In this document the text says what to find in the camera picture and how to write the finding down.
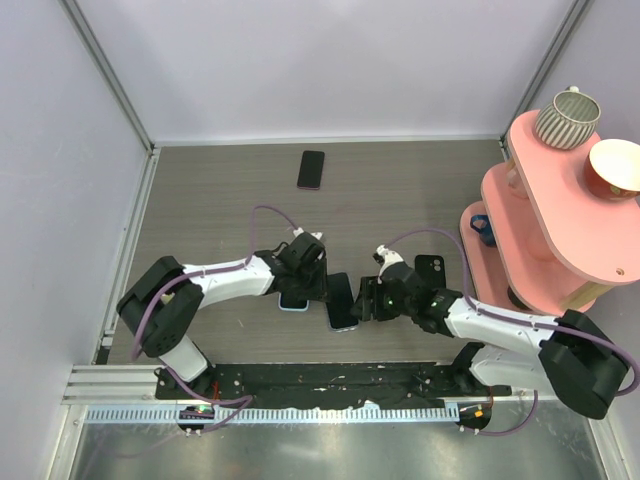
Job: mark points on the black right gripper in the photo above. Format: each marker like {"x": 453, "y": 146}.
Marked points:
{"x": 371, "y": 288}

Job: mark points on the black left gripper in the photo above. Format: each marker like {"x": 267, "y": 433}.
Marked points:
{"x": 319, "y": 291}

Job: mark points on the light blue phone case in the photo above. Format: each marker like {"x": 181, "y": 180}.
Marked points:
{"x": 292, "y": 306}

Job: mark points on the black phone blue frame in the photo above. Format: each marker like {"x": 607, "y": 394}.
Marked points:
{"x": 339, "y": 288}

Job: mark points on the clear magsafe phone case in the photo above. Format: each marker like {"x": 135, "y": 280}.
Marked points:
{"x": 339, "y": 317}

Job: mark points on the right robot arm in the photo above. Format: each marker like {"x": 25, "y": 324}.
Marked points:
{"x": 567, "y": 356}

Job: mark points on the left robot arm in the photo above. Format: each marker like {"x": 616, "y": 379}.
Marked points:
{"x": 159, "y": 308}

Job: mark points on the black phone case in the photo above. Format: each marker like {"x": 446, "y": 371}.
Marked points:
{"x": 431, "y": 269}

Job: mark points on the phone in magenta case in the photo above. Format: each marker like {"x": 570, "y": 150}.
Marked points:
{"x": 311, "y": 170}

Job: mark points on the blue cup on shelf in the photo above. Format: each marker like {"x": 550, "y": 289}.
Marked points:
{"x": 480, "y": 223}

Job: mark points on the pink three-tier shelf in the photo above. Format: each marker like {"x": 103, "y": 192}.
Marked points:
{"x": 558, "y": 246}

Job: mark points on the grey striped ceramic mug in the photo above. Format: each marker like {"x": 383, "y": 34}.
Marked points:
{"x": 569, "y": 120}

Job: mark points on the red paper bowl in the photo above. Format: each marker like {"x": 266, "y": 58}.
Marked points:
{"x": 611, "y": 170}

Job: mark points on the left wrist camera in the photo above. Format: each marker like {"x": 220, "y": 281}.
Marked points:
{"x": 301, "y": 236}

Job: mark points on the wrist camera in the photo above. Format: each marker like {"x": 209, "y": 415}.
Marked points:
{"x": 386, "y": 257}
{"x": 301, "y": 236}

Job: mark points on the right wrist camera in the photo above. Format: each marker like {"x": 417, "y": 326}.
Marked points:
{"x": 386, "y": 257}

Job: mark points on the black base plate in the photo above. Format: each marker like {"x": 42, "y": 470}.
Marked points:
{"x": 338, "y": 386}

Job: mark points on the slotted aluminium cable rail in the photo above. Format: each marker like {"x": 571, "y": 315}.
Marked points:
{"x": 185, "y": 414}

